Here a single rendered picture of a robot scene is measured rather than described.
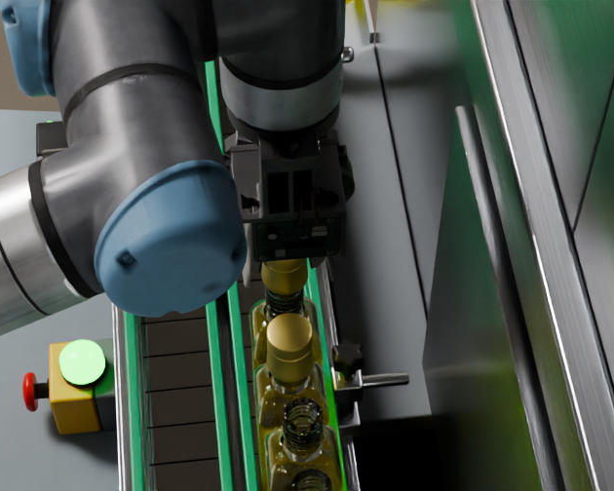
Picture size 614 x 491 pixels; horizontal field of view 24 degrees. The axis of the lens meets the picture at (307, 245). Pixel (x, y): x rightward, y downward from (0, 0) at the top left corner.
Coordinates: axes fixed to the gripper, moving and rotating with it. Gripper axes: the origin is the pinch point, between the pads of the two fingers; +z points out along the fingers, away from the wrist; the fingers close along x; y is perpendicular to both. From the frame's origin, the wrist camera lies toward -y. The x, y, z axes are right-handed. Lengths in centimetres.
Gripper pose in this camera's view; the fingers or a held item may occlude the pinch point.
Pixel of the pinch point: (284, 248)
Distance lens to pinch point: 105.5
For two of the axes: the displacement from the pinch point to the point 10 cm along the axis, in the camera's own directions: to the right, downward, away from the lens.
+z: 0.0, 5.8, 8.2
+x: 9.9, -0.8, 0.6
